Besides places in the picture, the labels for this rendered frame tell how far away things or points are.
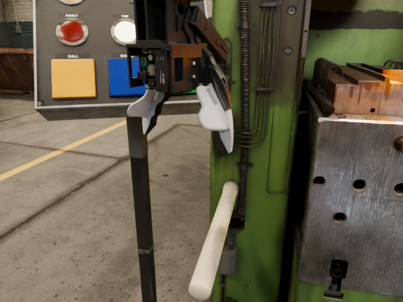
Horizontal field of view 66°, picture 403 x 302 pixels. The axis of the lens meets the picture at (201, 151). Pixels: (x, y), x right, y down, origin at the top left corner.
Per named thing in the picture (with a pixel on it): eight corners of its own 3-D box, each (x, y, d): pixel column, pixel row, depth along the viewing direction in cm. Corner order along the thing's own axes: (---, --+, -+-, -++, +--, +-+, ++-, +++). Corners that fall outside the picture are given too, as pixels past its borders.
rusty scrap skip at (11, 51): (38, 99, 574) (29, 51, 544) (-36, 94, 631) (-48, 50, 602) (81, 90, 681) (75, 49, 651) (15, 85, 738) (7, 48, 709)
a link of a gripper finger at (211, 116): (209, 164, 37) (172, 97, 38) (232, 150, 42) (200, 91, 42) (228, 154, 35) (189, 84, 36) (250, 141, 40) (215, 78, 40)
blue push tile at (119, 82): (150, 94, 58) (147, 57, 60) (109, 95, 57) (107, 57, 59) (150, 97, 60) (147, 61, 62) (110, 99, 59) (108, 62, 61)
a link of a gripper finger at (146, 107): (110, 127, 46) (133, 78, 40) (139, 120, 50) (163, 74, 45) (123, 142, 45) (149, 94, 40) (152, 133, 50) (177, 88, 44)
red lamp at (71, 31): (80, 44, 58) (76, 18, 56) (57, 44, 59) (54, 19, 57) (89, 44, 61) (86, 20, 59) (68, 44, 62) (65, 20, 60)
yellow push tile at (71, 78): (95, 96, 57) (93, 58, 58) (52, 97, 55) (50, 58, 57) (97, 99, 59) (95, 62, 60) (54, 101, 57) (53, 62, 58)
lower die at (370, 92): (429, 117, 68) (439, 77, 65) (331, 112, 72) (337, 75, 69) (374, 88, 106) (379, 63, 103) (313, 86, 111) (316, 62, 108)
